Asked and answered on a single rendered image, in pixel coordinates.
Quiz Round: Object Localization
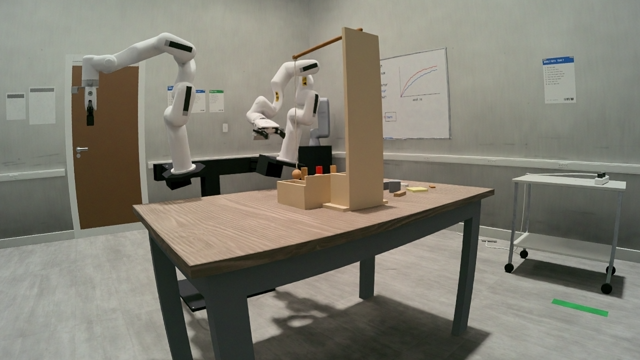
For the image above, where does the pale yellow flat square tile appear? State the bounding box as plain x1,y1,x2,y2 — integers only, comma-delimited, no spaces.
406,187,428,193

